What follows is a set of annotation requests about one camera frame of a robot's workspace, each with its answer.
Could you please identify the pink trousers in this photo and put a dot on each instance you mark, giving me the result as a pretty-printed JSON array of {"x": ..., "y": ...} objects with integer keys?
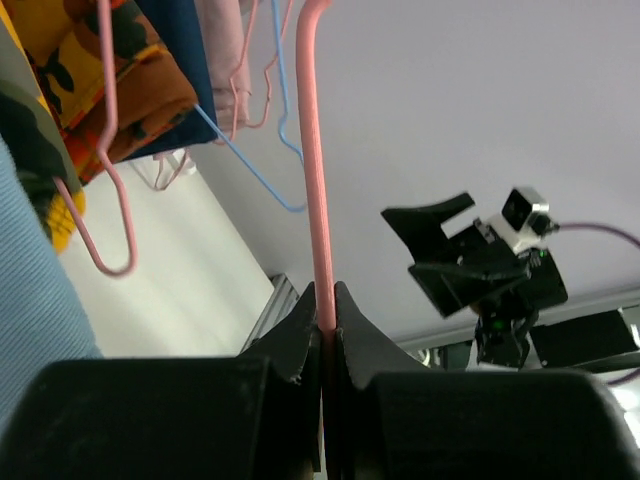
[{"x": 223, "y": 38}]

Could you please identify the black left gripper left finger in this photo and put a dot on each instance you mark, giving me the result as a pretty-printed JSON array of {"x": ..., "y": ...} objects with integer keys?
[{"x": 253, "y": 416}]

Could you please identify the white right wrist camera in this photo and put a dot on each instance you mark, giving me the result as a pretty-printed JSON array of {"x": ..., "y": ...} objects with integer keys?
[{"x": 524, "y": 219}]

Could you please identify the yellow camouflage trousers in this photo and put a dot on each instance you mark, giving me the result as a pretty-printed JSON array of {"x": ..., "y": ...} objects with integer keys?
[{"x": 40, "y": 156}]

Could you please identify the aluminium mounting rail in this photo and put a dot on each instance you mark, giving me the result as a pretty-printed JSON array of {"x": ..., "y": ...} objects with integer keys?
[{"x": 282, "y": 300}]

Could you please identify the navy blue trousers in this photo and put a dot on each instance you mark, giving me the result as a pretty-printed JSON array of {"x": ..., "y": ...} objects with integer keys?
[{"x": 157, "y": 98}]

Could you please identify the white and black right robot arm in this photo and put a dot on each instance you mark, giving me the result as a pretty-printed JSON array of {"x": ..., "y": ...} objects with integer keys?
[{"x": 506, "y": 341}]

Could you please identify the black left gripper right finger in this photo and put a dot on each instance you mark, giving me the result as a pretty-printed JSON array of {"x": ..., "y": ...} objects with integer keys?
[{"x": 402, "y": 420}]

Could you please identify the light blue trousers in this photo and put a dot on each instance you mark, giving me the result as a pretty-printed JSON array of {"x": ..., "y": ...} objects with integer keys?
[{"x": 42, "y": 319}]

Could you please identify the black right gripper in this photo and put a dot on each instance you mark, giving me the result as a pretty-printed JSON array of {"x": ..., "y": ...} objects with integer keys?
[{"x": 487, "y": 276}]

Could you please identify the orange camouflage trousers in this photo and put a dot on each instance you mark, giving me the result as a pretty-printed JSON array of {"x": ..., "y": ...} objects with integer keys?
[{"x": 61, "y": 40}]

